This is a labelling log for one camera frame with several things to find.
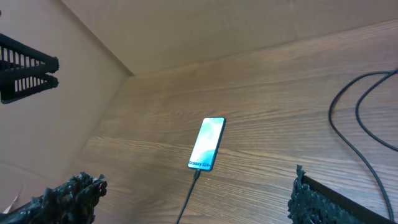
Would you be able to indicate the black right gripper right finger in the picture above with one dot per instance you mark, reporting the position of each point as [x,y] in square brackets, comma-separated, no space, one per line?
[313,202]

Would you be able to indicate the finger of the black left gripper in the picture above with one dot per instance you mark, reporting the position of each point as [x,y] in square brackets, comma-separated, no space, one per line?
[19,60]
[18,89]

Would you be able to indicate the blue Samsung Galaxy smartphone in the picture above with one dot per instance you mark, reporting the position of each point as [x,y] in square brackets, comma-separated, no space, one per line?
[207,143]

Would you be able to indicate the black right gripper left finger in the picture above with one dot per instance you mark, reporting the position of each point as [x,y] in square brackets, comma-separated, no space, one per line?
[73,202]

